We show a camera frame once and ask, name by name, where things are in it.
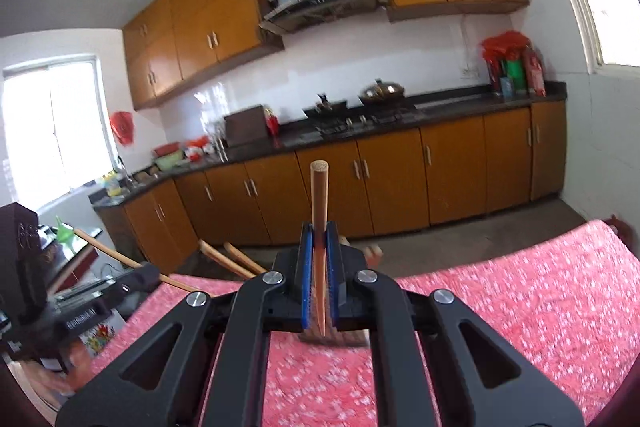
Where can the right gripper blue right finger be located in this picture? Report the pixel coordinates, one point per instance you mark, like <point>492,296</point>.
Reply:
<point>435,361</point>

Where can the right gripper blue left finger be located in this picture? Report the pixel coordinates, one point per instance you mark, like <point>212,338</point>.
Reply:
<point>205,362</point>

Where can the lone bamboo chopstick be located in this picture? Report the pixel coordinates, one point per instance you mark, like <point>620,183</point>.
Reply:
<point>319,178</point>

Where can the brown lower kitchen cabinets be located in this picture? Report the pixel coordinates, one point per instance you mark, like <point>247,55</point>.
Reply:
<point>446,156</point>

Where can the person's left hand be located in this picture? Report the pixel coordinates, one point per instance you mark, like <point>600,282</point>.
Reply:
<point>66,383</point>

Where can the grey perforated utensil holder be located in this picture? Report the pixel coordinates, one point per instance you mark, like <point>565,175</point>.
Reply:
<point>330,337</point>

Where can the red floral tablecloth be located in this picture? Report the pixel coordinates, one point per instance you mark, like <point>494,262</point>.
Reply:
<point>570,306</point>

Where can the bowls on counter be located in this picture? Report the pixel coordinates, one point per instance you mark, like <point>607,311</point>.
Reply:
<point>176,154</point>

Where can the red hanging ornament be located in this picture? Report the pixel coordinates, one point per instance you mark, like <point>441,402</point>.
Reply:
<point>122,126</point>

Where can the dark wooden box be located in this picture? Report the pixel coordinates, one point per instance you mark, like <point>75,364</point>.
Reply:
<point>246,126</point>

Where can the black wok with lid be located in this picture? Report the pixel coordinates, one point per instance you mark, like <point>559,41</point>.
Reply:
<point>381,93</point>

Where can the black wok left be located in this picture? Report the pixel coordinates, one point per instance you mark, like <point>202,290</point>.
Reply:
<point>325,109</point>

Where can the red bottle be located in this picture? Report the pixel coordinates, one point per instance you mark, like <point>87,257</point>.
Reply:
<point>272,122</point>

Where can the red bag with bottles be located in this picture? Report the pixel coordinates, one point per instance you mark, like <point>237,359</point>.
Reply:
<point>514,66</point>

